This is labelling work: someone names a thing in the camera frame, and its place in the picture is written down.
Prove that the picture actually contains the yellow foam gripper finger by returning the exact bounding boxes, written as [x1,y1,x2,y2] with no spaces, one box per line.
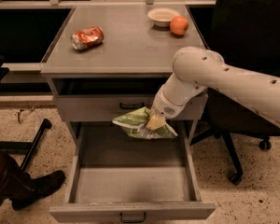
[146,113,166,131]

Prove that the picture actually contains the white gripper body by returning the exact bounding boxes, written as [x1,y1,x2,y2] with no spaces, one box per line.
[151,88,185,119]

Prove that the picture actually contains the green jalapeno chip bag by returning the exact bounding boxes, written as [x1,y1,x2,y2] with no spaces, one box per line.
[112,106,177,139]

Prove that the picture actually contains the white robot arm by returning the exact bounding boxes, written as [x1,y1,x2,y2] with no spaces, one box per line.
[147,47,280,130]

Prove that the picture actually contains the open grey drawer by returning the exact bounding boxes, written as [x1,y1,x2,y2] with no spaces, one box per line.
[49,121,215,224]

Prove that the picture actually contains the grey drawer cabinet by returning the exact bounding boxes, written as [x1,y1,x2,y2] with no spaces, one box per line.
[41,3,204,141]

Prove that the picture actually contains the closed upper grey drawer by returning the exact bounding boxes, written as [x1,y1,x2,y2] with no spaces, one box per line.
[53,93,209,123]

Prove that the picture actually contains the orange fruit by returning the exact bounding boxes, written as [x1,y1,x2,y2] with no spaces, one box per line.
[170,16,189,35]

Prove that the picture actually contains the white paper bowl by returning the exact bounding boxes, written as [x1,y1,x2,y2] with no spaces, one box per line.
[147,7,180,27]

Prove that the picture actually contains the crushed orange soda can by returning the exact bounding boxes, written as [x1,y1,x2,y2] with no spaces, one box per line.
[71,26,105,50]

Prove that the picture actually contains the black office chair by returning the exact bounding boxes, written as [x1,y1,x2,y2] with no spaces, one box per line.
[188,0,280,184]

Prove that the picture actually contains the black chair base leg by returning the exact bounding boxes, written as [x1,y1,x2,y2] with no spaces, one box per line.
[0,119,51,171]

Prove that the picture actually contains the person's leg with boot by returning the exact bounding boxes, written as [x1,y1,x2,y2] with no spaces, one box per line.
[0,151,65,210]

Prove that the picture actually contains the black upper drawer handle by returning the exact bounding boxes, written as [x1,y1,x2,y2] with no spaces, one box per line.
[119,103,145,110]

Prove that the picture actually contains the black drawer handle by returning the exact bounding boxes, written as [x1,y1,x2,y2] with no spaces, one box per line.
[119,213,147,224]
[119,103,145,110]

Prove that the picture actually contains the black lower drawer handle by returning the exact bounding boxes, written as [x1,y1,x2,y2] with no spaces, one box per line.
[119,213,147,224]

